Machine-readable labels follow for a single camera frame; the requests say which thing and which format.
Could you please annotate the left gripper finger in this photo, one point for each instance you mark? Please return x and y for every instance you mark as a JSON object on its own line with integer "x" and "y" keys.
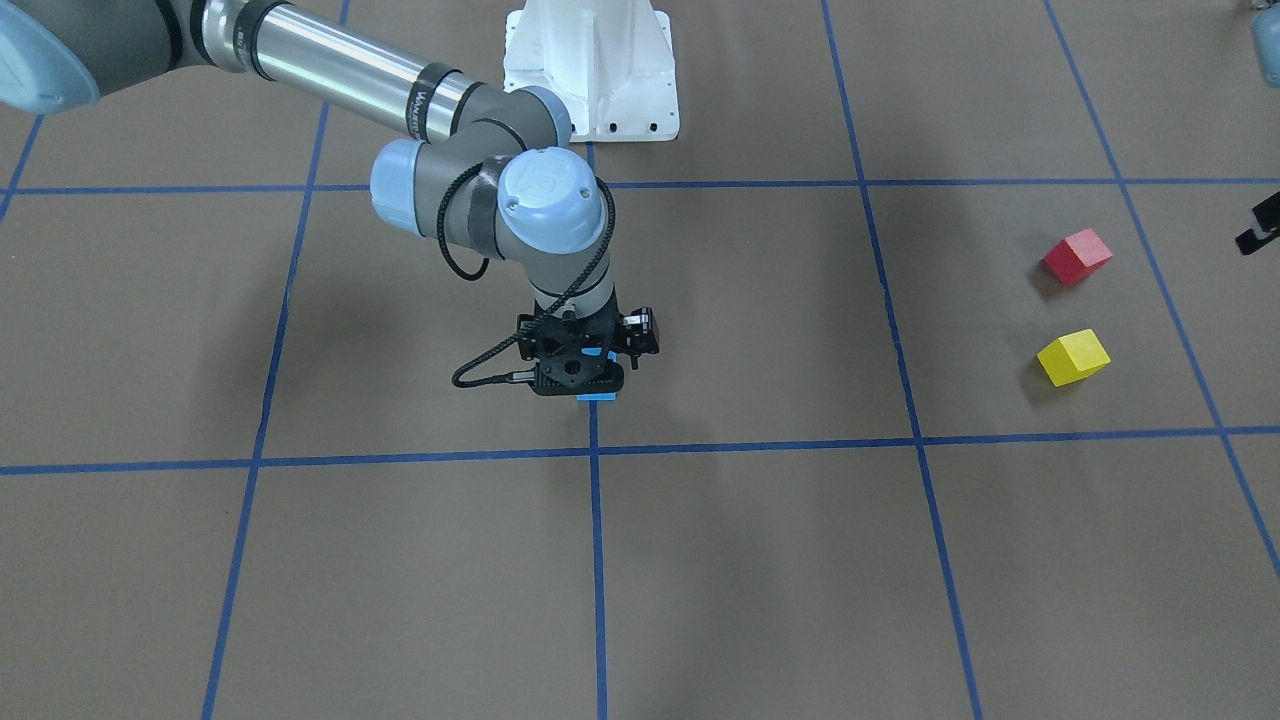
{"x": 1264, "y": 226}

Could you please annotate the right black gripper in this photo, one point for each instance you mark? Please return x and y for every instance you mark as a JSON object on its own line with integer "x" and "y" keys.
{"x": 641, "y": 335}

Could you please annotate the blue wooden block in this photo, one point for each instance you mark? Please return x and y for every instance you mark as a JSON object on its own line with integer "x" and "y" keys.
{"x": 608, "y": 389}

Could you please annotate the red wooden block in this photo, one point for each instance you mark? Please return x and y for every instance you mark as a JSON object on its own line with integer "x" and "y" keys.
{"x": 1077, "y": 256}

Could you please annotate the yellow wooden block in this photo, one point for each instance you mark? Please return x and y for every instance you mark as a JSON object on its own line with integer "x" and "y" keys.
{"x": 1073, "y": 357}

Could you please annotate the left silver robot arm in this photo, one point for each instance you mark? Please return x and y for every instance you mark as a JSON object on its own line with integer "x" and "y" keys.
{"x": 1265, "y": 36}

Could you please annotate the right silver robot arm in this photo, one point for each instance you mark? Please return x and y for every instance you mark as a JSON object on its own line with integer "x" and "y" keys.
{"x": 487, "y": 170}

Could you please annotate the brown paper table cover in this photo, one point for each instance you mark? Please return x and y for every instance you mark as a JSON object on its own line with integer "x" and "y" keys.
{"x": 238, "y": 484}

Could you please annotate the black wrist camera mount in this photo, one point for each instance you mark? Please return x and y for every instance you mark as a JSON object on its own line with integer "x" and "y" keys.
{"x": 567, "y": 375}

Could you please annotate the white pedestal column base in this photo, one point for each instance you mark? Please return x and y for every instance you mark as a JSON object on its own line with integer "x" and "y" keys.
{"x": 611, "y": 64}

